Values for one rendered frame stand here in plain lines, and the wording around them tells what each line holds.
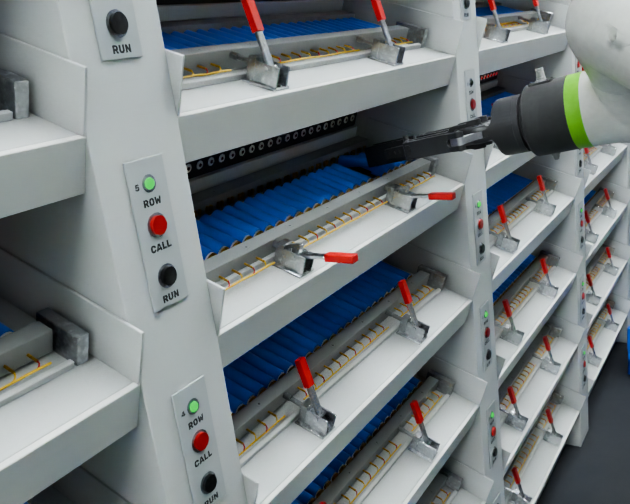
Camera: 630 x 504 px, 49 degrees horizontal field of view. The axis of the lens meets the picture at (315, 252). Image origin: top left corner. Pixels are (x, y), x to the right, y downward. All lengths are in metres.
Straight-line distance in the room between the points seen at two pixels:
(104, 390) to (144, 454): 0.08
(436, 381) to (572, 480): 0.80
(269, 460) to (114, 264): 0.33
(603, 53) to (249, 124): 0.36
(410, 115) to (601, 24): 0.46
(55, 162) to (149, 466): 0.26
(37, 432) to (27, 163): 0.19
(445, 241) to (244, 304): 0.56
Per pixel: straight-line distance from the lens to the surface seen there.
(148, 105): 0.57
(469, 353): 1.24
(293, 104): 0.73
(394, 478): 1.08
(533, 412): 1.64
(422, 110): 1.14
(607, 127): 0.89
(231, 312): 0.67
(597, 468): 2.03
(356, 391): 0.91
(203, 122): 0.62
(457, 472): 1.37
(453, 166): 1.13
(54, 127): 0.54
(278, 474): 0.78
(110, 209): 0.54
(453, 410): 1.24
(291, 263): 0.75
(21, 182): 0.51
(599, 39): 0.77
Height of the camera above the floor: 1.14
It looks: 16 degrees down
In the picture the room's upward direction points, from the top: 8 degrees counter-clockwise
